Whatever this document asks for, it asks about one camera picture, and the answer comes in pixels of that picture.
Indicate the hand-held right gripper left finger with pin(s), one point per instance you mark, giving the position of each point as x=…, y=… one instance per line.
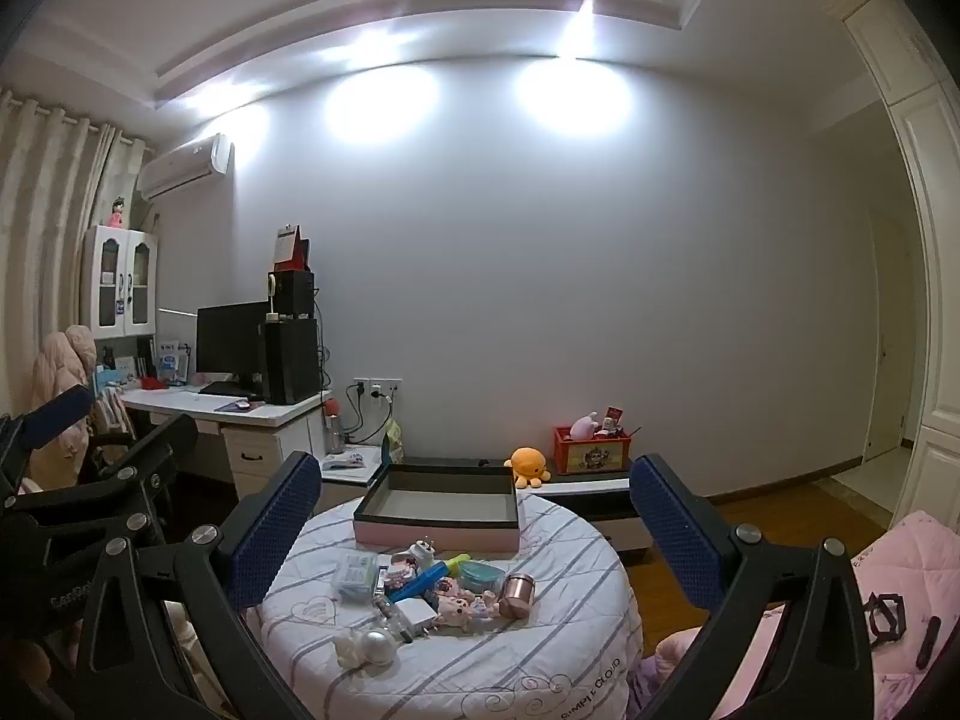
x=277, y=525

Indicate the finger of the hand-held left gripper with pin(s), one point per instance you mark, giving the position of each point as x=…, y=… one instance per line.
x=52, y=412
x=150, y=457

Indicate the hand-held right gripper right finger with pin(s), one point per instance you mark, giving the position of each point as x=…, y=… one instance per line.
x=675, y=532

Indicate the clear plastic box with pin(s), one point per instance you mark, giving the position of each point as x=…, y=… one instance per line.
x=356, y=577

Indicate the pink printed packet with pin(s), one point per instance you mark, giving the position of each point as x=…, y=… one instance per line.
x=394, y=576

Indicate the small glass bottle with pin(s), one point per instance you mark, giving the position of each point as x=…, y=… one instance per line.
x=384, y=606

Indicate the white silver ball ornament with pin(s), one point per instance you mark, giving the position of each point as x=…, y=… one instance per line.
x=375, y=646

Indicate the pink black storage box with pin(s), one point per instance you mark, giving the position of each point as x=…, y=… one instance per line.
x=435, y=536

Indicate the white power adapter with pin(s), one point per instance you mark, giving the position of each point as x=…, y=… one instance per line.
x=409, y=615

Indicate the copper metal cup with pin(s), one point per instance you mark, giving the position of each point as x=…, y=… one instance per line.
x=517, y=596

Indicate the teal soap box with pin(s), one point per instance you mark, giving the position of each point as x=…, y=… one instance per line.
x=484, y=579

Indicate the beige pink plush doll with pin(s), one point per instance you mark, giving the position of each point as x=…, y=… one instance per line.
x=461, y=607

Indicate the black office chair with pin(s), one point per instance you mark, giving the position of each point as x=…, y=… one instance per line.
x=112, y=439

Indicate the beige puffer jacket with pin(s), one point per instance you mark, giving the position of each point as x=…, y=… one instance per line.
x=60, y=367

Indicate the red desk item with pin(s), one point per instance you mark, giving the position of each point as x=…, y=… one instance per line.
x=154, y=384

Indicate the low white side cabinet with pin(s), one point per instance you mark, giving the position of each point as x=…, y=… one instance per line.
x=352, y=476

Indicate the printed papers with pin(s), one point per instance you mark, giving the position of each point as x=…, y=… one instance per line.
x=345, y=459

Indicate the blue white box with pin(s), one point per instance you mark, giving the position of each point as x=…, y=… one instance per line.
x=172, y=360

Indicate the black keyboard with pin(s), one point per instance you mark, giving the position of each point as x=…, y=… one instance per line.
x=225, y=388

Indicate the water bottle red cap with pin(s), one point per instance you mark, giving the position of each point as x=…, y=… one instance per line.
x=335, y=431

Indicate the red printed crate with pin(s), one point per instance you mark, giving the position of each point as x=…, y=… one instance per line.
x=592, y=457

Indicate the small red box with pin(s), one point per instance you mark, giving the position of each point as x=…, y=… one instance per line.
x=615, y=415

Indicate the pink plush toy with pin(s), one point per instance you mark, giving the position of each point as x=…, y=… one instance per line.
x=583, y=429

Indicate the black computer monitor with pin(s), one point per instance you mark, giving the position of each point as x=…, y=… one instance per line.
x=229, y=341

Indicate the yellow snack bag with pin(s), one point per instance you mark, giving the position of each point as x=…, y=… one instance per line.
x=394, y=446

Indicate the white glass-door cabinet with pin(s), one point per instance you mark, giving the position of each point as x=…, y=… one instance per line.
x=124, y=285

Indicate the small white plug adapter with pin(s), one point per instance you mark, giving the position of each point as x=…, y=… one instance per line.
x=424, y=553

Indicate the orange octopus plush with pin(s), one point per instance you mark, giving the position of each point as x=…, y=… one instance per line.
x=526, y=465

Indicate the black computer tower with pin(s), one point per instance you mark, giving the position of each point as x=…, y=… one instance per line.
x=291, y=360

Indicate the cream curtain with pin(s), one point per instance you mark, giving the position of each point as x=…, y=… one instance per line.
x=45, y=240

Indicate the striped white tablecloth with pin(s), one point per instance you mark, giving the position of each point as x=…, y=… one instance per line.
x=525, y=652

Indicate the pink doll figurine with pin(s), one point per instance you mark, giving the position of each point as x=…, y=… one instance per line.
x=116, y=216

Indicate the black speaker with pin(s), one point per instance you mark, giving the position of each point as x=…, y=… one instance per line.
x=294, y=292

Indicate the pink quilt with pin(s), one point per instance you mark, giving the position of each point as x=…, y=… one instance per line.
x=892, y=562

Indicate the red desk calendar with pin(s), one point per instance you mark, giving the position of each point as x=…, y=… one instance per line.
x=292, y=251

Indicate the white air conditioner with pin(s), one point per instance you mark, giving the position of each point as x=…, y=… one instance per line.
x=184, y=169

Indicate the black stick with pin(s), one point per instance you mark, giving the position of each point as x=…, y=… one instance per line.
x=930, y=641

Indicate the white wall power outlets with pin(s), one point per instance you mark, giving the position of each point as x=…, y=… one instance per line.
x=375, y=388

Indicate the black folding frame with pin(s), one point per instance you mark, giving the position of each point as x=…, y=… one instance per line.
x=885, y=615

